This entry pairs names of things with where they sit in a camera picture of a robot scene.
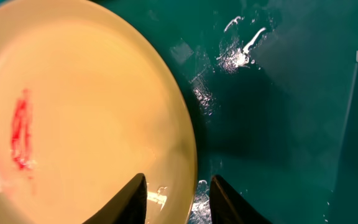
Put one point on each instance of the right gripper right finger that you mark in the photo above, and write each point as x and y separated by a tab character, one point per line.
229	207

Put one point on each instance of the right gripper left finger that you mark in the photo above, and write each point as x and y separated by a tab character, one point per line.
128	206

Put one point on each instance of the yellow plate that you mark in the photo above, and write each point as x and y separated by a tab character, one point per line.
86	103

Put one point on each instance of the teal plastic tray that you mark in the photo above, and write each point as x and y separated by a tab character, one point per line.
272	91

